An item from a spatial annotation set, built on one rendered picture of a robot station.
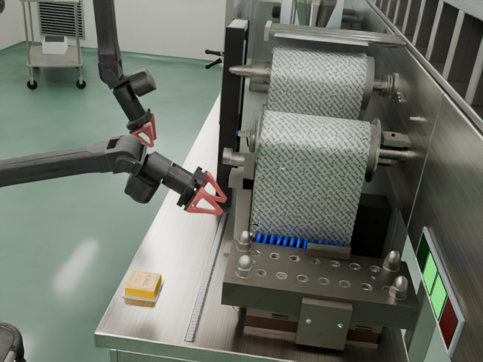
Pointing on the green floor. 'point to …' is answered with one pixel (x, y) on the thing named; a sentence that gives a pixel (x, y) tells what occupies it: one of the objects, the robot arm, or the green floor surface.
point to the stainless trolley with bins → (53, 48)
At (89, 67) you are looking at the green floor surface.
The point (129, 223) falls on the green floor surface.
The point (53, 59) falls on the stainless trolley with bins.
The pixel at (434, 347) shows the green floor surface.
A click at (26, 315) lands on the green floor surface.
